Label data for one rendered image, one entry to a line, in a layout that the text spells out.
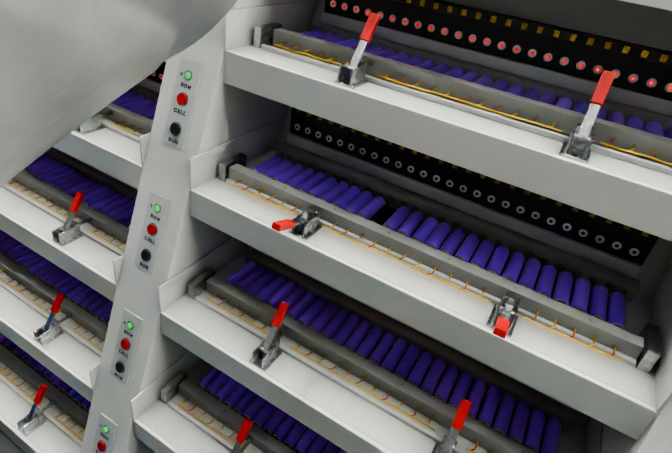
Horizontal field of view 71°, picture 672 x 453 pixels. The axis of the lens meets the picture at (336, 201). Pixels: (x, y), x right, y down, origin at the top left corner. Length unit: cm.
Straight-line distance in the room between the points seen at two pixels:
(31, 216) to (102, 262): 20
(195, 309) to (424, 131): 45
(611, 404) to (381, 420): 27
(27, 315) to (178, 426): 40
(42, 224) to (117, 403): 35
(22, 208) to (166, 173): 40
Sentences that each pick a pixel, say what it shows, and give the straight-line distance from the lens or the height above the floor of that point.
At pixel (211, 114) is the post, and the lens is 69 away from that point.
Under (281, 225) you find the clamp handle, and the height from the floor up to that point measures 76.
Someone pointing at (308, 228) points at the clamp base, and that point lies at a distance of 62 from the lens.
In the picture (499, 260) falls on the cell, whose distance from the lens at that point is 64.
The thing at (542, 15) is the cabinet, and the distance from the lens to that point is 75.
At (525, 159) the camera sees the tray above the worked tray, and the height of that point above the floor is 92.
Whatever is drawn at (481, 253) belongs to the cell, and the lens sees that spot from 64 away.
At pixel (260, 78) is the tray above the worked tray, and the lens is 65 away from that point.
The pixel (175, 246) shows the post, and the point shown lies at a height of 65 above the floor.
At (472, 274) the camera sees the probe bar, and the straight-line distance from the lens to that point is 59.
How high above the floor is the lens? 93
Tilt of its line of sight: 13 degrees down
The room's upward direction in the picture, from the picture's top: 18 degrees clockwise
